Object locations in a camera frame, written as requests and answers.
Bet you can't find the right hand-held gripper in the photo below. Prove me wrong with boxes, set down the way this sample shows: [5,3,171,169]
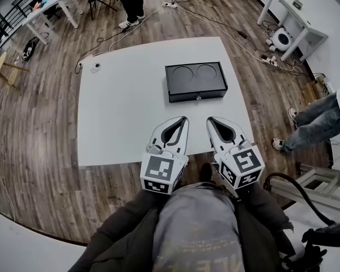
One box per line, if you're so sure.
[206,116,266,192]

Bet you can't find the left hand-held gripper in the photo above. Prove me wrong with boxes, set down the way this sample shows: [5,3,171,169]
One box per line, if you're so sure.
[139,116,190,196]

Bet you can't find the black drawer box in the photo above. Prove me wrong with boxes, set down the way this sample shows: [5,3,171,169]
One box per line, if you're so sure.
[164,61,229,104]

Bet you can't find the person's left forearm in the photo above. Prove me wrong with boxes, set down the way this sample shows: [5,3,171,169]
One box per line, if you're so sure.
[97,189,167,246]

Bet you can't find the person's right forearm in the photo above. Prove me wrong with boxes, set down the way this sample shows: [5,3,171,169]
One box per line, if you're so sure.
[235,180,294,232]

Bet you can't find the person's dark shoe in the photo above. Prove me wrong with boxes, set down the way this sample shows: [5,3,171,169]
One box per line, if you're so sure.
[199,162,214,184]

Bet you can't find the cardboard box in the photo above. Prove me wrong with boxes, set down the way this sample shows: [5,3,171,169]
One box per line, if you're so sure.
[302,80,322,101]

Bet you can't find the person's torso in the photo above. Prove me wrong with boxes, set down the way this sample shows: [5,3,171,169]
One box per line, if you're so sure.
[90,181,298,272]

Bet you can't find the white round appliance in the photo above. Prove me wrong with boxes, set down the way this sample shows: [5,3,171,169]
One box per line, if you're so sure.
[271,27,295,52]

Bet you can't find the white side table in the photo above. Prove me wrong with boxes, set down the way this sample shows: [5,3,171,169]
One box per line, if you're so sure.
[256,0,329,63]

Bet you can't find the black harness gear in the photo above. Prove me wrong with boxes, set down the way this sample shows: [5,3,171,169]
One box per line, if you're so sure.
[280,221,340,272]

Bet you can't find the black railing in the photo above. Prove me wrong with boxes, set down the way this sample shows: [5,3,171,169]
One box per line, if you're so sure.
[0,0,71,46]

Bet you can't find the white cable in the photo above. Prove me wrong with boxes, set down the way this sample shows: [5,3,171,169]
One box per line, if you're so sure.
[83,6,167,58]

